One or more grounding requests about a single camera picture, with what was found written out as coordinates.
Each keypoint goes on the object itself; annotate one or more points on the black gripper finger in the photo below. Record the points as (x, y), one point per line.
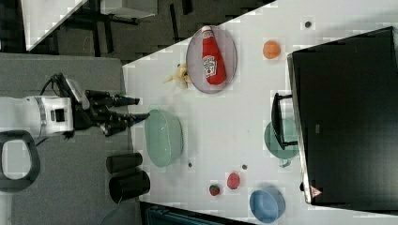
(135, 118)
(132, 101)

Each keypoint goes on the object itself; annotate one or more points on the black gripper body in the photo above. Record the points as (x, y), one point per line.
(98, 113)

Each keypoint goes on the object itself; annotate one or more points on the light green plastic strainer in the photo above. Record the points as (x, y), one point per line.
(163, 137)

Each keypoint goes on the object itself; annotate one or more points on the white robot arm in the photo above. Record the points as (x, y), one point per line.
(24, 121)

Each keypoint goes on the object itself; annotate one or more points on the upper black cylinder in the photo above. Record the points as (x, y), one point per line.
(121, 163)

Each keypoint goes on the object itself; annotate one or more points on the black cylinder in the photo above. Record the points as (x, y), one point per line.
(121, 163)
(129, 186)

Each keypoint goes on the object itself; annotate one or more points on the lower black cylinder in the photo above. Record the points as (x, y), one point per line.
(129, 186)

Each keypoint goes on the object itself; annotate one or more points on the peeled toy banana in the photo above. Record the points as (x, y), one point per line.
(181, 77)

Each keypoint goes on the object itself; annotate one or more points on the red ketchup bottle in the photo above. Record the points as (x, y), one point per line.
(214, 69)

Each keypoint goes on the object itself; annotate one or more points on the blue crate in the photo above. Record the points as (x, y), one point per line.
(165, 216)

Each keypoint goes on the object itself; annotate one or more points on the toy strawberry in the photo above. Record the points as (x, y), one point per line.
(214, 190)

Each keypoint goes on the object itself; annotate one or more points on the grey round plate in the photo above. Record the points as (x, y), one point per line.
(194, 60)

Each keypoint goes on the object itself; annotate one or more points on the red toy fruit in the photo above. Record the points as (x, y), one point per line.
(233, 180)

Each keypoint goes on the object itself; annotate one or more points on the orange toy fruit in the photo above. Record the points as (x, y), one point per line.
(271, 49)

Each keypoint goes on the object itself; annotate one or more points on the blue bowl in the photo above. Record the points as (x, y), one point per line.
(267, 204)

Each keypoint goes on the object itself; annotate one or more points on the dark green cup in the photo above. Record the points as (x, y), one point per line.
(284, 144)

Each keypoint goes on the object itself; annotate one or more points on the black toaster oven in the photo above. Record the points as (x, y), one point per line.
(345, 103)

